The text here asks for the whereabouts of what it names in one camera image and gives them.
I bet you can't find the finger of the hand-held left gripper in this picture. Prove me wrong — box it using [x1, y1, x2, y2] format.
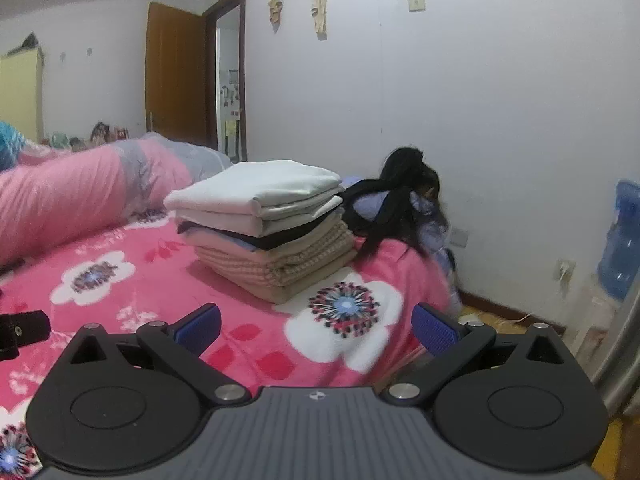
[0, 311, 51, 361]

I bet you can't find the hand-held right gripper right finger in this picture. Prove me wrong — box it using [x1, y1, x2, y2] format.
[382, 302, 571, 406]

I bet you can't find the wooden door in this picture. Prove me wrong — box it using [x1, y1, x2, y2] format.
[145, 1, 208, 148]

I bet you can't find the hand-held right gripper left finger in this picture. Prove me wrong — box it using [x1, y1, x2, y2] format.
[67, 303, 253, 406]

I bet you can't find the pink floral blanket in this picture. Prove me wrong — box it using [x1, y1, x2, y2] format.
[0, 210, 463, 480]

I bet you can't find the blue water jug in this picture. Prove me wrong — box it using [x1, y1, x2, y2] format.
[596, 178, 640, 302]

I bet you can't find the pink grey quilt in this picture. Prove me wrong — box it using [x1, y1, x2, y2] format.
[0, 132, 236, 266]

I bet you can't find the teal cloth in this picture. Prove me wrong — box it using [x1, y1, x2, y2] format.
[0, 121, 31, 171]

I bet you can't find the long yellowish hanging rag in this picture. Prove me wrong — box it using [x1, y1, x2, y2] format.
[310, 0, 329, 37]

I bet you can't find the pale yellow wardrobe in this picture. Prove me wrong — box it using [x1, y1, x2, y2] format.
[0, 46, 46, 143]

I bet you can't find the white water dispenser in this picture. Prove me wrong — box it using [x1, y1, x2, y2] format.
[575, 280, 626, 361]

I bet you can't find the stack of folded clothes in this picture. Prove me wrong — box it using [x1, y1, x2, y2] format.
[175, 195, 357, 305]

